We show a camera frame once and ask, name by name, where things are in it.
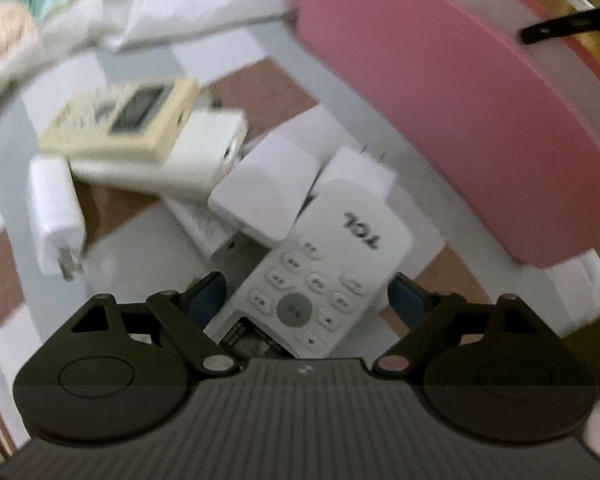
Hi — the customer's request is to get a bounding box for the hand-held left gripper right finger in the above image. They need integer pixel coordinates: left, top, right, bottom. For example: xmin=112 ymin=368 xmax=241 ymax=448
xmin=372 ymin=273 xmax=549 ymax=375

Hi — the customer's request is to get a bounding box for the beige remote with display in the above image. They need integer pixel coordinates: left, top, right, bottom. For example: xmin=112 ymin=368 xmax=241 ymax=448
xmin=39 ymin=77 xmax=201 ymax=162

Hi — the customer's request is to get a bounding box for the white charger with prongs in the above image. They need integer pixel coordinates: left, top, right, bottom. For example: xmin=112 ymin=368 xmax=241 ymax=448
xmin=28 ymin=156 xmax=87 ymax=282

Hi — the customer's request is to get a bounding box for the checked tablecloth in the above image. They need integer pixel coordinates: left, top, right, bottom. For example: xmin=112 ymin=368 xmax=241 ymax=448
xmin=0 ymin=20 xmax=486 ymax=441

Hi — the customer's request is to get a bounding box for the flat white adapter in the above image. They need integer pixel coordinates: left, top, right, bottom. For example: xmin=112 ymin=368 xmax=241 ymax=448
xmin=164 ymin=198 xmax=262 ymax=264

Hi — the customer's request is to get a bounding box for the white square power adapter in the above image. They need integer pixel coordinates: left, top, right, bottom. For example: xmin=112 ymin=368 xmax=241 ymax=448
xmin=208 ymin=135 xmax=319 ymax=249

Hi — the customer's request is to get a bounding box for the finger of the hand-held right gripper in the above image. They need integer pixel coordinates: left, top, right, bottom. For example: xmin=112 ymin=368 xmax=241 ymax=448
xmin=519 ymin=4 xmax=600 ymax=45

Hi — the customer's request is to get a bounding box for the white bed sheet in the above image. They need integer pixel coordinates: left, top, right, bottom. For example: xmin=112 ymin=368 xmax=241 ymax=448
xmin=0 ymin=0 xmax=303 ymax=111

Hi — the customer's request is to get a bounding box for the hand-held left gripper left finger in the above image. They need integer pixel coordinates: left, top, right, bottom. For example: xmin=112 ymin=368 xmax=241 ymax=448
xmin=70 ymin=272 xmax=237 ymax=375

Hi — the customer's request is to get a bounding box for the floral quilt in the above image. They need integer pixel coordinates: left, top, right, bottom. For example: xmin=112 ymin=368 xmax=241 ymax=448
xmin=0 ymin=0 xmax=148 ymax=78

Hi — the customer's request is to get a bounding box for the white remote with grey button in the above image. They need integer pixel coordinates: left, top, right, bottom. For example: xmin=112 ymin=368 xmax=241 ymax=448
xmin=202 ymin=180 xmax=414 ymax=361

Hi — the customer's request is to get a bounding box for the pink storage box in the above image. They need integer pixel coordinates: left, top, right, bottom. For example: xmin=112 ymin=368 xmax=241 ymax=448
xmin=290 ymin=0 xmax=600 ymax=271

